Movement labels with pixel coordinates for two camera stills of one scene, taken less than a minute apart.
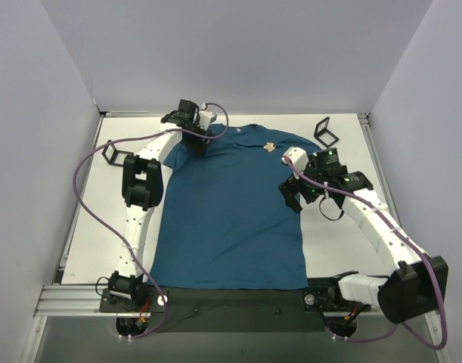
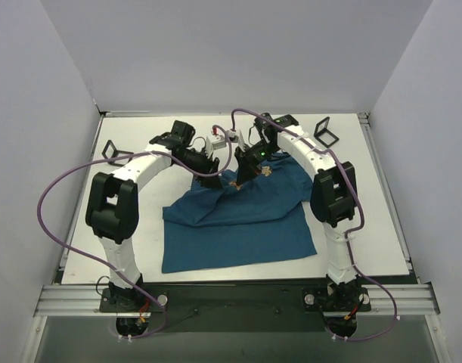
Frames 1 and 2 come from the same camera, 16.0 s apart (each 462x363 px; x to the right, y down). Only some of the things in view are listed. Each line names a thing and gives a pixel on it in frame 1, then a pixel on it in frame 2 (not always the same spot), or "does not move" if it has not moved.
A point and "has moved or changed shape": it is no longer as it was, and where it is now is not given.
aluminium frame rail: (73, 301) does not move
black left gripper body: (199, 140) → (211, 166)
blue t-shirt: (221, 223) has moved or changed shape
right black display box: (324, 134) does not move
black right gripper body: (298, 185) → (247, 161)
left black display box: (115, 156) does not move
